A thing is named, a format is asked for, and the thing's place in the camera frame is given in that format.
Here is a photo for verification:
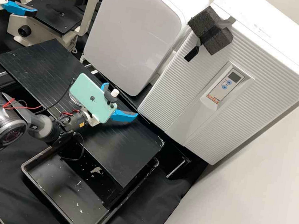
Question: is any petri dish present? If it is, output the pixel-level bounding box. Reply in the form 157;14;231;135
67;91;85;106

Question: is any right wrist camera phone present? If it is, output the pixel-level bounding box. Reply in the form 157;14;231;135
64;71;123;126

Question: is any incubator door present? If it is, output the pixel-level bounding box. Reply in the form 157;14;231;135
131;0;299;179

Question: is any black platform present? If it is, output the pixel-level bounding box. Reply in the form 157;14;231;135
68;62;204;183
0;30;178;212

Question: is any black cable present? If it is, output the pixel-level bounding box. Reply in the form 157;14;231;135
35;73;77;120

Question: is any black tray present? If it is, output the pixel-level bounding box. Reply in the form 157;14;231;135
12;138;160;224

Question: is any white box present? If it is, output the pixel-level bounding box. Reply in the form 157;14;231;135
77;0;210;106

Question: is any white incubator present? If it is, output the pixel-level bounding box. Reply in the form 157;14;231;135
173;0;299;86

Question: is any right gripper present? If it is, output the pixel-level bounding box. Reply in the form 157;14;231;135
84;80;143;133

